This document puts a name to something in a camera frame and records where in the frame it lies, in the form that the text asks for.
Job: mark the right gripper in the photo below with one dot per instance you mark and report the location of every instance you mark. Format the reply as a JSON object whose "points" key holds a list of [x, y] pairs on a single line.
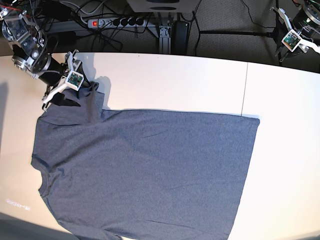
{"points": [[54, 77]]}

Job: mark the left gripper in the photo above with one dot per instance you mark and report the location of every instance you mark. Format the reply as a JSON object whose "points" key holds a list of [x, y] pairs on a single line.
{"points": [[304, 43]]}

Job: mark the blue grey T-shirt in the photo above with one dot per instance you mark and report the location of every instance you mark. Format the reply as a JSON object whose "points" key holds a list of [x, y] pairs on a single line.
{"points": [[141, 174]]}

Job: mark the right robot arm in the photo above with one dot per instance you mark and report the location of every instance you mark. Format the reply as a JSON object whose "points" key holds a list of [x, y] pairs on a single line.
{"points": [[29, 43]]}

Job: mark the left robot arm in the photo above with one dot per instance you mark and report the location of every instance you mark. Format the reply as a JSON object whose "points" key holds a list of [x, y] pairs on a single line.
{"points": [[307, 20]]}

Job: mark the black tripod stand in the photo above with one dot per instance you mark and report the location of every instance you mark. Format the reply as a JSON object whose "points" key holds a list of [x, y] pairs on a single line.
{"points": [[275, 34]]}

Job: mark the white power strip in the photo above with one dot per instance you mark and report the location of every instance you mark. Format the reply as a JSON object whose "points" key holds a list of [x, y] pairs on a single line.
{"points": [[117, 22]]}

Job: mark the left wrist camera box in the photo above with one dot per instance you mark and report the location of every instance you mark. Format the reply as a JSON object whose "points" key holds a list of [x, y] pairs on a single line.
{"points": [[291, 40]]}

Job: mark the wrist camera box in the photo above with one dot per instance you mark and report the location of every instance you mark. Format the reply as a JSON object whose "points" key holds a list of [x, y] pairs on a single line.
{"points": [[291, 40], [74, 80]]}

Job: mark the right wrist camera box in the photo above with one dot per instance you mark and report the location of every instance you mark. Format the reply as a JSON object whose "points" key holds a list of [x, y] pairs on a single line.
{"points": [[74, 80]]}

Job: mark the aluminium frame post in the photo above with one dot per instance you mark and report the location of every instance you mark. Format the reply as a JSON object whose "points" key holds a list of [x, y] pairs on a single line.
{"points": [[165, 22]]}

